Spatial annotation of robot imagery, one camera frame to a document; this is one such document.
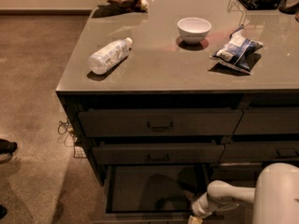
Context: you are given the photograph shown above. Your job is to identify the white ceramic bowl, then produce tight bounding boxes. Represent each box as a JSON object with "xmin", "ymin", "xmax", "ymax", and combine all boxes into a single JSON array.
[{"xmin": 178, "ymin": 17, "xmax": 211, "ymax": 44}]

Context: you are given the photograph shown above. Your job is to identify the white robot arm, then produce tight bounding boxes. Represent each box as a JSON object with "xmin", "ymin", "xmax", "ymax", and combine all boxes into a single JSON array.
[{"xmin": 188, "ymin": 163, "xmax": 299, "ymax": 224}]

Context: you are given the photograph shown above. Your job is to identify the black shoe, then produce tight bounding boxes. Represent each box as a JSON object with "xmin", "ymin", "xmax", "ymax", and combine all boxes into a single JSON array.
[{"xmin": 0, "ymin": 139, "xmax": 18, "ymax": 163}]

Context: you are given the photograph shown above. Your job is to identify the blue white chip bag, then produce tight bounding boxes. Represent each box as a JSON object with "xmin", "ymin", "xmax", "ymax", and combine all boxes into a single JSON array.
[{"xmin": 210, "ymin": 24, "xmax": 263, "ymax": 75}]

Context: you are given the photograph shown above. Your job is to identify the dark round object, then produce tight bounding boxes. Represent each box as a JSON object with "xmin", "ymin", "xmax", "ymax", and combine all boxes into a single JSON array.
[{"xmin": 278, "ymin": 0, "xmax": 299, "ymax": 14}]

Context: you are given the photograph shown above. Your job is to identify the clear plastic water bottle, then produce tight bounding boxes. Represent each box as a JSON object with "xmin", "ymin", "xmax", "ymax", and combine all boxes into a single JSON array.
[{"xmin": 88, "ymin": 37, "xmax": 133, "ymax": 75}]

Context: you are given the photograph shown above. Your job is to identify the dark drawer cabinet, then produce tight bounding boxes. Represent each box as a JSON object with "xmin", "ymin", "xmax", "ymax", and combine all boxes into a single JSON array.
[{"xmin": 57, "ymin": 0, "xmax": 299, "ymax": 179}]

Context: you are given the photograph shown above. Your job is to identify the tangled floor cables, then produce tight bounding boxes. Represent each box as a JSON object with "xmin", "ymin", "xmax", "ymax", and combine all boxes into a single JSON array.
[{"xmin": 56, "ymin": 118, "xmax": 78, "ymax": 147}]

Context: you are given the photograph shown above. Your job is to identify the black shoe tip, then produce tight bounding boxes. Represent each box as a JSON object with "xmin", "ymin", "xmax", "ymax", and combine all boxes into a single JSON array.
[{"xmin": 0, "ymin": 204, "xmax": 7, "ymax": 219}]

